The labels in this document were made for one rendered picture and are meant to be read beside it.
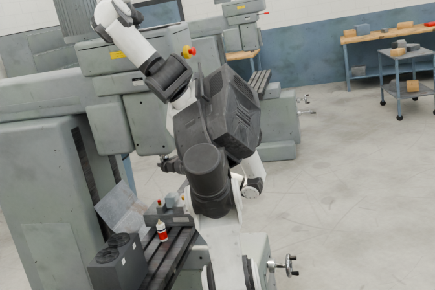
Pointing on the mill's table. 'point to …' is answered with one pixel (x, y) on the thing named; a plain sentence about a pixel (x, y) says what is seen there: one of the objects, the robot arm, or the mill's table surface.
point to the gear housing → (120, 83)
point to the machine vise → (166, 216)
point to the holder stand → (119, 263)
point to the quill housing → (148, 123)
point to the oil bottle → (162, 231)
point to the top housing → (175, 33)
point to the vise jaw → (179, 207)
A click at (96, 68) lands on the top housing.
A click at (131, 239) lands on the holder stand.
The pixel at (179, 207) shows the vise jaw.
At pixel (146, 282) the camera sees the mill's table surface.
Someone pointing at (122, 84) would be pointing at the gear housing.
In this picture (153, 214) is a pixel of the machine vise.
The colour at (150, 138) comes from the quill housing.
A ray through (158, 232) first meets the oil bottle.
